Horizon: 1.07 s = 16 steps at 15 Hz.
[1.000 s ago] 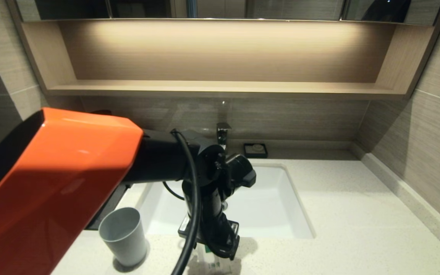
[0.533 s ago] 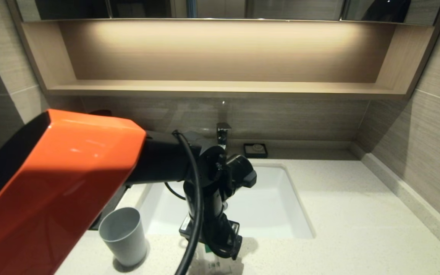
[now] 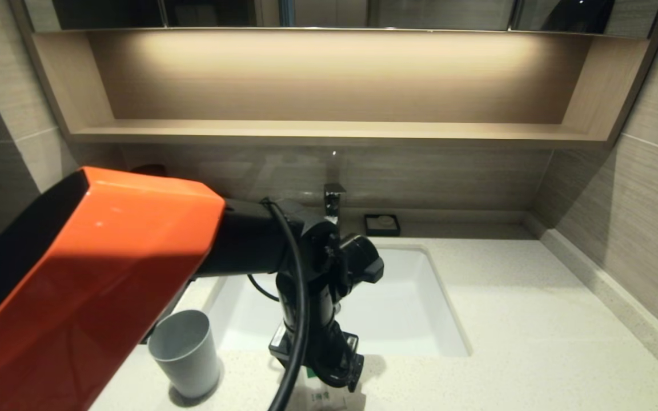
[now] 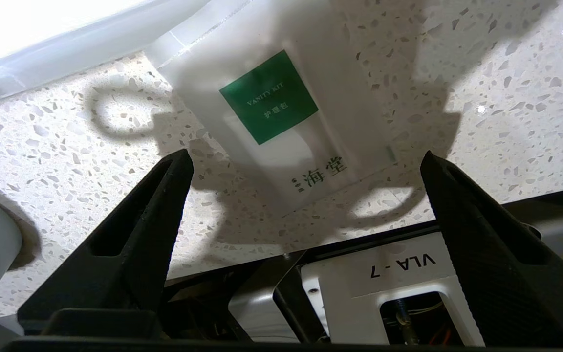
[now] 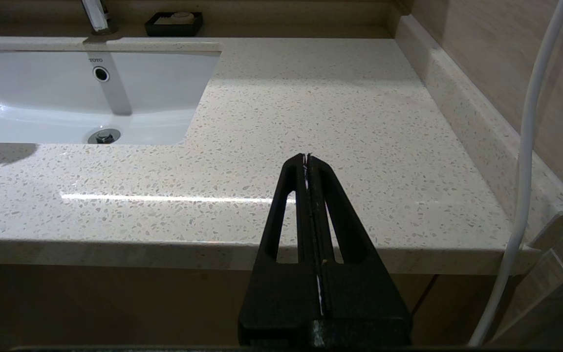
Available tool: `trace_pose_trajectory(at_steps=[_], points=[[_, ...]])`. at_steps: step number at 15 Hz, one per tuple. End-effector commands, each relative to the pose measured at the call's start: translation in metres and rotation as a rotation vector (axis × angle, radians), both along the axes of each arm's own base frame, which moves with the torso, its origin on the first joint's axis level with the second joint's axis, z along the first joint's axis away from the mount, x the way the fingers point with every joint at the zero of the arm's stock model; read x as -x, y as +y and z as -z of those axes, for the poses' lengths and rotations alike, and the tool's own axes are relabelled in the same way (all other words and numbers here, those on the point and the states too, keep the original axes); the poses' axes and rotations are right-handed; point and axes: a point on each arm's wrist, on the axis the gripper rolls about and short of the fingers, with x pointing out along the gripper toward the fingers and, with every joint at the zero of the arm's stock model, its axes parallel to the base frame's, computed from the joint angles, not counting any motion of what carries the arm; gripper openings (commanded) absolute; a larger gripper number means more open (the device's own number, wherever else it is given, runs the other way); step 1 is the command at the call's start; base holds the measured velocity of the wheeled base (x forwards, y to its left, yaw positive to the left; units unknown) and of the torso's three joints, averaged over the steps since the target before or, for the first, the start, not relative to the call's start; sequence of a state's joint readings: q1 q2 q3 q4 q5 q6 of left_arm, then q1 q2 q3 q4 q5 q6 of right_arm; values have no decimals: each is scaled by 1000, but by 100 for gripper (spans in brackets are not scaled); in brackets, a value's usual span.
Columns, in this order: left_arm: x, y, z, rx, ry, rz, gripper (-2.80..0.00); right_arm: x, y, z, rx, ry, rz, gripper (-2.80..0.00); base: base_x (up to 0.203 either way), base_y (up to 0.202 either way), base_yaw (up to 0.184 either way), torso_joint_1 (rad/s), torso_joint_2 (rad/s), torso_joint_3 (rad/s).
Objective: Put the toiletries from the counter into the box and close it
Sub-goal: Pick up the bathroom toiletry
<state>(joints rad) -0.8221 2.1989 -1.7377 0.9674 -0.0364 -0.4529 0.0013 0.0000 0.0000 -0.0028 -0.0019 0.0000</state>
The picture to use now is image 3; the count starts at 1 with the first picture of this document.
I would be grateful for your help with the grey plastic cup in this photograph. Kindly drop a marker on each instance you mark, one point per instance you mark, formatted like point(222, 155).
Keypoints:
point(183, 359)

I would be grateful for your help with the white sachet green label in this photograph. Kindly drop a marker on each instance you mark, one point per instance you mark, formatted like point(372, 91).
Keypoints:
point(326, 397)

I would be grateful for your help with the chrome faucet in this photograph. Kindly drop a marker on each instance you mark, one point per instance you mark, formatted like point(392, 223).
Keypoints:
point(334, 200)

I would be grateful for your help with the mirror cabinet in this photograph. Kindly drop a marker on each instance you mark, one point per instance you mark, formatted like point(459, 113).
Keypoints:
point(437, 12)

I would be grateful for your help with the white ceramic sink basin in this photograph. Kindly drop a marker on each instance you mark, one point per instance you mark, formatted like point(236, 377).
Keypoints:
point(409, 308)

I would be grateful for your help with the black cup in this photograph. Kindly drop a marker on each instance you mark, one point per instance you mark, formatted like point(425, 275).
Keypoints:
point(152, 169)

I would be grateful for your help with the black soap dish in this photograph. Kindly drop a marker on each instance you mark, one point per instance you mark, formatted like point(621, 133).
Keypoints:
point(370, 229)

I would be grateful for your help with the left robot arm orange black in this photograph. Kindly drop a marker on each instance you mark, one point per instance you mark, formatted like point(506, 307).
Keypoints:
point(77, 285)

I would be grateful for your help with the wooden wall shelf niche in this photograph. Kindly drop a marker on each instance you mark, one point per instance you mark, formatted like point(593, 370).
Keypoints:
point(329, 131)

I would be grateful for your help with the beige soap bar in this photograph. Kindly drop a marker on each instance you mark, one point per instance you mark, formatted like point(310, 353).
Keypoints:
point(386, 220)

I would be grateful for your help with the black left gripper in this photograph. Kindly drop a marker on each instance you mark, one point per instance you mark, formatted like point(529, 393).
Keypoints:
point(323, 337)

